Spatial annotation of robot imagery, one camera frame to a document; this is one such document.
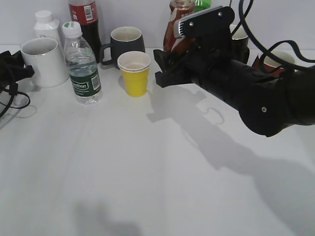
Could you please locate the white ceramic mug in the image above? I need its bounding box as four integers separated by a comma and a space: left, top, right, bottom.
21, 37, 69, 89

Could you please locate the cola bottle red label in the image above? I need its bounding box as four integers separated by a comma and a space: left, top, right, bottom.
68, 0, 101, 63

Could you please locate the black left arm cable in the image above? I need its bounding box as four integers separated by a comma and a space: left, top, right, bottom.
0, 63, 32, 118

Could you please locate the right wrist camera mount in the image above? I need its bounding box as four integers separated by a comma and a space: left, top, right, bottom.
179, 6, 235, 51

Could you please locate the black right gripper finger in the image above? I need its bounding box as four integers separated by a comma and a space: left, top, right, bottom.
155, 71, 197, 88
153, 49, 187, 74

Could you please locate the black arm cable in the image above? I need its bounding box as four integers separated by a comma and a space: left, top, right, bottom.
0, 63, 32, 118
227, 0, 315, 74

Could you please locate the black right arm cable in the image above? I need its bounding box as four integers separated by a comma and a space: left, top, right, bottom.
227, 0, 315, 74

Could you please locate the brown Nescafe coffee bottle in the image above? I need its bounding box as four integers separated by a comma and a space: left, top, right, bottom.
163, 0, 195, 55

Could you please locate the yellow paper cup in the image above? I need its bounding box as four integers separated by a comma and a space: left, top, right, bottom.
117, 51, 151, 97

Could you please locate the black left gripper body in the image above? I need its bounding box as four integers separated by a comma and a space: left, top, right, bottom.
0, 51, 18, 89

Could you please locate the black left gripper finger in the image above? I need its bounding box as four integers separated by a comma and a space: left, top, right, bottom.
10, 50, 25, 66
13, 65, 34, 81

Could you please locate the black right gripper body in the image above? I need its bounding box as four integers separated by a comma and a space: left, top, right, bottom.
182, 47, 290, 137

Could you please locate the white yogurt bottle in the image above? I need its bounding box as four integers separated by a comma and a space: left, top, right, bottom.
33, 10, 62, 50

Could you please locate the green soda bottle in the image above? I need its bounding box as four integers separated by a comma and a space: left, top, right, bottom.
194, 0, 212, 12

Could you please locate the black mug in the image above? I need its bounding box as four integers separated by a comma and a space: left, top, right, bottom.
232, 26, 250, 64

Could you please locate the red-brown ceramic cup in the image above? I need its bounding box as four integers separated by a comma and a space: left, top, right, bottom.
252, 50, 295, 77

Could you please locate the clear water bottle green label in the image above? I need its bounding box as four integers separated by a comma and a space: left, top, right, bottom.
62, 21, 103, 105

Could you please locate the dark grey mug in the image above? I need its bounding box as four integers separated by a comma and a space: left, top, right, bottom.
99, 27, 145, 67

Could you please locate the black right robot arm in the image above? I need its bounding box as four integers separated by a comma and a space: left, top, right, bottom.
153, 43, 315, 137

